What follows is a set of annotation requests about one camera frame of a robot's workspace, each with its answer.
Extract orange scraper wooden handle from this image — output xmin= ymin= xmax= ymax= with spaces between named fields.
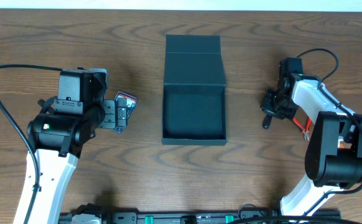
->
xmin=338 ymin=138 xmax=345 ymax=149

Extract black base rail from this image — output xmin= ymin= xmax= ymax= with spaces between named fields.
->
xmin=58 ymin=203 xmax=342 ymax=224

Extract black open gift box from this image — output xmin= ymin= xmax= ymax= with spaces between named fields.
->
xmin=162 ymin=35 xmax=228 ymax=146

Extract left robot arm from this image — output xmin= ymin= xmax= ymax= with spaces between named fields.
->
xmin=14 ymin=68 xmax=128 ymax=223

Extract black yellow screwdriver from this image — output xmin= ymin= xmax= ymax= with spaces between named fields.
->
xmin=262 ymin=114 xmax=272 ymax=129

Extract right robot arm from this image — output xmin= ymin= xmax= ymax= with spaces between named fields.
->
xmin=261 ymin=57 xmax=362 ymax=223

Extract red handled pliers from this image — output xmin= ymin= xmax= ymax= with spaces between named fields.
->
xmin=292 ymin=117 xmax=312 ymax=142

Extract blue precision screwdriver set case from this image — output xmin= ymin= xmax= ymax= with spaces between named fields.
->
xmin=113 ymin=91 xmax=137 ymax=134

